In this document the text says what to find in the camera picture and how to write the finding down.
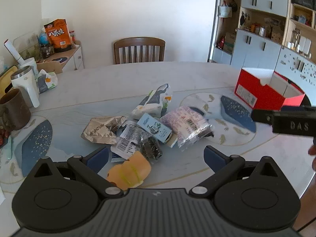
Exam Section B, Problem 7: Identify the orange snack bag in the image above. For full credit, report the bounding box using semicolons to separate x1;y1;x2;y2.
44;18;73;53

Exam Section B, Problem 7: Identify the clear display box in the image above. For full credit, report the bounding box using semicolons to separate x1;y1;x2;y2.
12;32;41;60

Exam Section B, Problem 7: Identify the white patterned desktop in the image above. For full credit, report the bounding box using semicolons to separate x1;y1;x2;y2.
0;61;316;204

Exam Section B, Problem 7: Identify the pale hanging tote bag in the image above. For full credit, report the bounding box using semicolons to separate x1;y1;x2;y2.
218;2;233;18

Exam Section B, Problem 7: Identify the brown cardboard box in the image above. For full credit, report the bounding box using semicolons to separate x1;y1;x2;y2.
223;32;236;54

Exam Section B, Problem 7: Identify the small globe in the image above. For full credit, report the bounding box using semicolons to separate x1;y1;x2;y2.
38;32;50;45

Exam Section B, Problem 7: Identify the white lint roller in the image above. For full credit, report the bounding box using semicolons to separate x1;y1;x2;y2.
4;39;28;66

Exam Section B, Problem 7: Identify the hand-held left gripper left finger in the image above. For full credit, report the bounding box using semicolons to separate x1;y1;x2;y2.
25;146;124;198

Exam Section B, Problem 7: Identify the yellow box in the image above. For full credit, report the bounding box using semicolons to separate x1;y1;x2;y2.
0;65;19;97

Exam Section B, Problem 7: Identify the person's right hand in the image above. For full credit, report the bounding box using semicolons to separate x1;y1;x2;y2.
308;138;316;172

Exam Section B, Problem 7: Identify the silver snack packet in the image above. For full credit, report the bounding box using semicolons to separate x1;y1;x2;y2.
81;116;128;145

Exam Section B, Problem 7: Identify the purple clear packet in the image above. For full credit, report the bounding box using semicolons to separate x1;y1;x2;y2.
160;105;214;151

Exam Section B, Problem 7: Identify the red cardboard box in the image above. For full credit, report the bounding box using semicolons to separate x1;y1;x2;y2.
234;67;307;111

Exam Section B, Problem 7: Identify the light blue carton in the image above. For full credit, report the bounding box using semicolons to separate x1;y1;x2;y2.
136;113;179;149

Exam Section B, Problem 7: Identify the bag of red snacks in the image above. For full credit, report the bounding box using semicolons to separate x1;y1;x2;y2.
0;128;11;146

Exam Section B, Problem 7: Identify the dark jar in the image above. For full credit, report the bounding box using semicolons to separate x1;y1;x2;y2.
39;44;55;59

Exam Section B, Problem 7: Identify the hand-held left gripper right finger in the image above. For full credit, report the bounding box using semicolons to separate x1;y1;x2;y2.
189;145;284;198

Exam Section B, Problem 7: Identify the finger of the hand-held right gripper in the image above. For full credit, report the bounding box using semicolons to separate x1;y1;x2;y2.
251;109;274;124

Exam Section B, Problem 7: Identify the soft tissue pack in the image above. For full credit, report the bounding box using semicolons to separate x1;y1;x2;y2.
37;69;59;94

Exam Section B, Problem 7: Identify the pale green plastic utensil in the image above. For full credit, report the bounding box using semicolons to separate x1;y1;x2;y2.
4;135;13;161

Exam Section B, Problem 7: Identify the clear bag with black contents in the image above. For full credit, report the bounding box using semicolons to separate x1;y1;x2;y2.
111;120;164;165

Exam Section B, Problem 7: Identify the grey wall cabinet unit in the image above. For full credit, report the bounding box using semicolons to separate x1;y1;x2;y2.
209;0;316;100

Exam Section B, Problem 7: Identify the brown mug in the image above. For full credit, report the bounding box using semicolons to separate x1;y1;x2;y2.
0;88;31;131

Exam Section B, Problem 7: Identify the white steel-lined jug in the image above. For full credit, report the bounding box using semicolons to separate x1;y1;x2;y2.
10;66;40;108

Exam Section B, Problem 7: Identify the brown wooden chair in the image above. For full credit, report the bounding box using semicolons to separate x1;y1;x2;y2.
114;38;166;65

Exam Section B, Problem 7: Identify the white side cabinet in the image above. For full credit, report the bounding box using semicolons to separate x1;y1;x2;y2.
37;41;84;74

